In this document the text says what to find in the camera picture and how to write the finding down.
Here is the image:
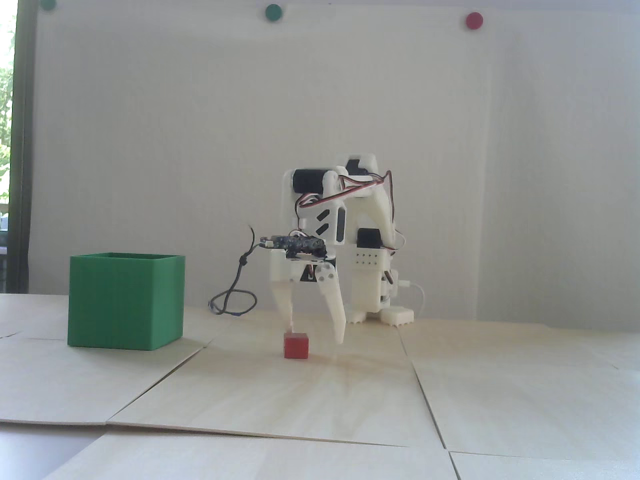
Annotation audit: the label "dark camera cable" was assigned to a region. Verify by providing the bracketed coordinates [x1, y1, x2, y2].
[209, 225, 261, 316]

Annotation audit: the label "red white black servo wires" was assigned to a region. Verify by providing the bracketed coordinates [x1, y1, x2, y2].
[295, 170, 407, 253]

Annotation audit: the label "red block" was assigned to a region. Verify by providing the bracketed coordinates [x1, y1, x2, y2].
[284, 332, 310, 360]

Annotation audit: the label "black wrist camera board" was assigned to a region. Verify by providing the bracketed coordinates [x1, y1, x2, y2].
[257, 234, 328, 261]

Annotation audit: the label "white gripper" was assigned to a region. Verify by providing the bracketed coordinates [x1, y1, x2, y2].
[270, 250, 347, 346]

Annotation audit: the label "green box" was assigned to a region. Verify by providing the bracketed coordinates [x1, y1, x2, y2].
[67, 252, 186, 351]

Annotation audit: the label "dark window frame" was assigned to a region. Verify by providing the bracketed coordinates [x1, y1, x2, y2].
[7, 0, 39, 295]

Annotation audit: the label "white power cable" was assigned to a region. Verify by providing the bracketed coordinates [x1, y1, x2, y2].
[400, 281, 427, 319]

